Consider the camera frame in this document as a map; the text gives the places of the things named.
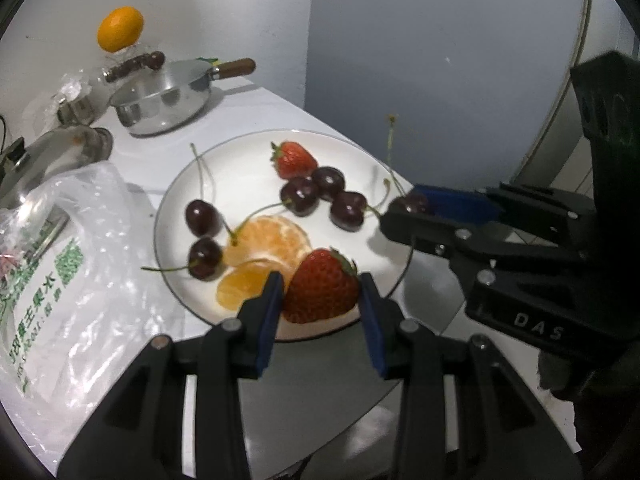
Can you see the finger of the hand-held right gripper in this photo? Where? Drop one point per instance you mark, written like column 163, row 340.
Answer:
column 450, row 202
column 415, row 227

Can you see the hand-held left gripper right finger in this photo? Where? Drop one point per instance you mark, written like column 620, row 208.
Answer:
column 372, row 325

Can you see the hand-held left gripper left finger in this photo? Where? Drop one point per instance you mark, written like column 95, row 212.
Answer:
column 267, row 320

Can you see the dark red cherry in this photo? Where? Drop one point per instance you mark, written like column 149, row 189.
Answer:
column 205, row 258
column 202, row 217
column 300, row 196
column 328, row 182
column 412, row 204
column 348, row 210

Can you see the small peeled tangerine piece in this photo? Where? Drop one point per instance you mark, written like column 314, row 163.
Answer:
column 245, row 287

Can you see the red strawberry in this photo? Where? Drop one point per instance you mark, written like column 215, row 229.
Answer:
column 295, row 160
column 322, row 290

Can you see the large peeled tangerine piece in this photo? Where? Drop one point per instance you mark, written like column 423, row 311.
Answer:
column 272, row 240

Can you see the white plate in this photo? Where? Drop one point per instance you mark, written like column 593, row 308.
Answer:
column 240, row 180

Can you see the clear printed plastic bag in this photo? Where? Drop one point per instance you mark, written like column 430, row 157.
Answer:
column 100, row 310

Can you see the yellow green sponge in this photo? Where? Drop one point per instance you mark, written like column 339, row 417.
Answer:
column 207, row 60

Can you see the large steel glass lid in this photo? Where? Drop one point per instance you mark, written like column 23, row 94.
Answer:
column 50, row 155

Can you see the steel cup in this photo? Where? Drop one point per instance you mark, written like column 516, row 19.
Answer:
column 75, row 111

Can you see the clear glass jar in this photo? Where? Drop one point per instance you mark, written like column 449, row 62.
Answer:
column 117, row 57

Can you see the crumpled clear plastic wrap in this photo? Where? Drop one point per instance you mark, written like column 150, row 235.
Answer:
column 72, row 85

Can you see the whole orange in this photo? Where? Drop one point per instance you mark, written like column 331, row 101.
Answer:
column 120, row 29

